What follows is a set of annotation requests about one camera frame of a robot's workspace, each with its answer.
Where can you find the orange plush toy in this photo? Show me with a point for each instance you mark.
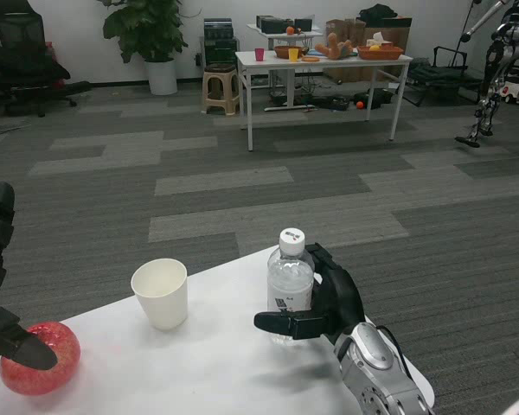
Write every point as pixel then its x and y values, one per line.
pixel 333 49

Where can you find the black slatted equipment case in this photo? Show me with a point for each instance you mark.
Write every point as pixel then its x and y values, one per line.
pixel 218 28

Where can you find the white standing desk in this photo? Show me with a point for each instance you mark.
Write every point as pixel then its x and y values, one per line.
pixel 281 34

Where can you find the white tissue box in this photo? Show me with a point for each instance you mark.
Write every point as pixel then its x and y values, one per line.
pixel 378 40

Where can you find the beige plastic stool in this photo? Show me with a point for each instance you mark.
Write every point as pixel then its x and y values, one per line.
pixel 220 88

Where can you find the white paper cup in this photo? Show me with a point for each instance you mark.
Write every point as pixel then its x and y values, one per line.
pixel 164 302

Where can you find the pink cup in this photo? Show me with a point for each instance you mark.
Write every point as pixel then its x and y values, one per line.
pixel 259 55

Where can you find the large brown cardboard box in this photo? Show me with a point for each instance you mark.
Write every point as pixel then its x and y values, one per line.
pixel 400 32

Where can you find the black duffel bag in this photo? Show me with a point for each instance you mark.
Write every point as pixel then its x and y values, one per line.
pixel 380 98

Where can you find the red apple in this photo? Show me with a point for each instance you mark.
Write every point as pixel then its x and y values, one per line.
pixel 34 382

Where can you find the large black speaker box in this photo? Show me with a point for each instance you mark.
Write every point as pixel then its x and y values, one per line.
pixel 274 24

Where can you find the green leafy plant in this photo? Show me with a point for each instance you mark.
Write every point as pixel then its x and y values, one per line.
pixel 147 30

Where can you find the clear plastic water bottle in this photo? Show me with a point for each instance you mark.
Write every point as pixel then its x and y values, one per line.
pixel 290 276

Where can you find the black folding cot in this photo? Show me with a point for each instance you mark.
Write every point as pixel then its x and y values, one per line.
pixel 441 80

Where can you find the black office chair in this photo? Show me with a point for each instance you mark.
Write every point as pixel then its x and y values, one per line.
pixel 21 65

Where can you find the black cloth bag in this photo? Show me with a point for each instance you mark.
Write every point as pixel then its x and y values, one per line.
pixel 378 12

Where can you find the yellow cup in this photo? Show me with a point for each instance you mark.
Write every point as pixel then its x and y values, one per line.
pixel 293 55

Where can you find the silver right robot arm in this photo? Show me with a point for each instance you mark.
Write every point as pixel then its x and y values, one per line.
pixel 372 352

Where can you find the black green equipment case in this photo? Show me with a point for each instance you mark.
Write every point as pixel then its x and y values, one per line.
pixel 219 52

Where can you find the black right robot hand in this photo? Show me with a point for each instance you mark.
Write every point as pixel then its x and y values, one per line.
pixel 339 302

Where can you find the orange rectangular basket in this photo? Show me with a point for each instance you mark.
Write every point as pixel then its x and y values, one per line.
pixel 380 55

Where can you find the small black speaker box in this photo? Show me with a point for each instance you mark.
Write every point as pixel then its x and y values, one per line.
pixel 303 25

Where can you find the white folding-leg table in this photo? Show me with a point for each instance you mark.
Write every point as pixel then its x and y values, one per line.
pixel 328 61

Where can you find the silver black humanoid robot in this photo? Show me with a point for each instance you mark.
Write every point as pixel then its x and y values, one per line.
pixel 504 47

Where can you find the white toy car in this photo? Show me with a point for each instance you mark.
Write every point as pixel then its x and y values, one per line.
pixel 517 91

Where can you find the orange fruit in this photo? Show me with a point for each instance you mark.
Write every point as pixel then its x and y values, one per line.
pixel 290 30

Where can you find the brown round bowl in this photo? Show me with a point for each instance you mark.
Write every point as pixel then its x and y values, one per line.
pixel 281 52

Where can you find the small brown cardboard box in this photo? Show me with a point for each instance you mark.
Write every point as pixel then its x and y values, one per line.
pixel 344 30

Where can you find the white plant pot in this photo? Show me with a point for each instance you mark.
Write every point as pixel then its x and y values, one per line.
pixel 161 78

